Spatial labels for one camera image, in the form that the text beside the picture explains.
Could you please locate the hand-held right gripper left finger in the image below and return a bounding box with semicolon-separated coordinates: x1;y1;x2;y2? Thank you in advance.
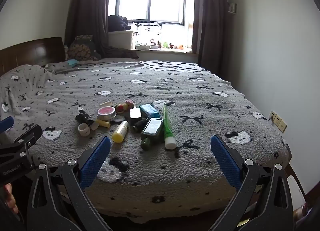
26;136;113;231

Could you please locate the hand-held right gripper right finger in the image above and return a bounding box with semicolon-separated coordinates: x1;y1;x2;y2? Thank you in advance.
210;135;294;231

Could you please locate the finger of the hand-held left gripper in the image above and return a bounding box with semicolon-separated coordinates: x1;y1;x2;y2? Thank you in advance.
0;116;15;134
0;125;43;157

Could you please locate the yellow bottle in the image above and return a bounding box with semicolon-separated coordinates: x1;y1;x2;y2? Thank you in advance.
112;120;130;143

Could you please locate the dark green labelled bottle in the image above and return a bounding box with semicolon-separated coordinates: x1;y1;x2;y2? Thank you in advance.
140;118;165;149

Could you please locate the person's left hand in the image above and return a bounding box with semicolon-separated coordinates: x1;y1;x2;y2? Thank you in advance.
4;183;19;214

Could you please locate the small white cup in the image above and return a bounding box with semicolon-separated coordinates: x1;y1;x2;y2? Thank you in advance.
78;123;90;136

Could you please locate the dotted grey pillow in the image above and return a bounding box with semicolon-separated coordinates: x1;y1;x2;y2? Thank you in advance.
0;65;54;121

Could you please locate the black clip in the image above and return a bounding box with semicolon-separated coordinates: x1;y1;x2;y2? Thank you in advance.
75;111;94;124

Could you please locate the round metal tin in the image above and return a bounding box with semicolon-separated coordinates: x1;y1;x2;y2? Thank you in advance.
97;106;117;122

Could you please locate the small dark bottle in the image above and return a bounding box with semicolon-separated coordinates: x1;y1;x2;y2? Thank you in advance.
132;118;148;132

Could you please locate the colourful knitted toy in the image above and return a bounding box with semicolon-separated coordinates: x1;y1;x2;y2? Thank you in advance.
115;100;135;113

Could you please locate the white square box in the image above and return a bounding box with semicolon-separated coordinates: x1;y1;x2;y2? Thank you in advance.
129;108;143;119

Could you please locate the green tube with white cap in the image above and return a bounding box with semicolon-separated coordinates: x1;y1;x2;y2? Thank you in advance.
163;104;176;150

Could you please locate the blue tissue packet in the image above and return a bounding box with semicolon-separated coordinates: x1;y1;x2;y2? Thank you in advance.
139;103;160;119

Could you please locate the dark wooden headboard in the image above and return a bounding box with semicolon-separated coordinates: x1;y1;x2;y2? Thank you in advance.
0;37;66;78

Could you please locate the grey printed blanket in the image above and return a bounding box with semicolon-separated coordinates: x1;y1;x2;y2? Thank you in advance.
0;60;292;224

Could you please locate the patterned brown pillow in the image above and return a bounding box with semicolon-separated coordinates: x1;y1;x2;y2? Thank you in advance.
67;35;102;62

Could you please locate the dark cloth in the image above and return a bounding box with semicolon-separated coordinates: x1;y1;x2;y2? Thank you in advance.
104;47;139;59

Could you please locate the white storage box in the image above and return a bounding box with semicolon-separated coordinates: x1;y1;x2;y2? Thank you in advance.
108;30;135;50

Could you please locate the dark clothes pile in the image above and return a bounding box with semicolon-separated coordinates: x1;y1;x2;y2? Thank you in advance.
108;15;129;32

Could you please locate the dark brown curtain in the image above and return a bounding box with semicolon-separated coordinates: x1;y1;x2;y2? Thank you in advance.
191;0;228;74
65;0;118;59

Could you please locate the small drying rack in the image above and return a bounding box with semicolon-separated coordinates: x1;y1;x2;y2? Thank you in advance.
132;22;164;49

